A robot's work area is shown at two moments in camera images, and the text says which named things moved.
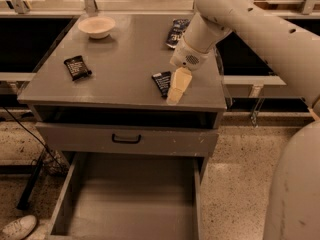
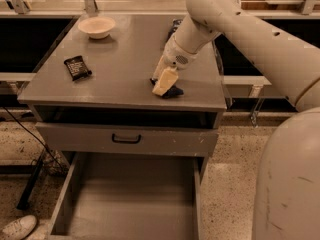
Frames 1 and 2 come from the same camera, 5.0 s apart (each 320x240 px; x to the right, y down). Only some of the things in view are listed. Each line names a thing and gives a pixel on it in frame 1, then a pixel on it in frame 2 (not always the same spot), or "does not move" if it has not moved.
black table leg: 27,190 does not move
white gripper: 185,56 to 175,56
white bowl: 97,27 does not move
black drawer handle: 118,141 does not move
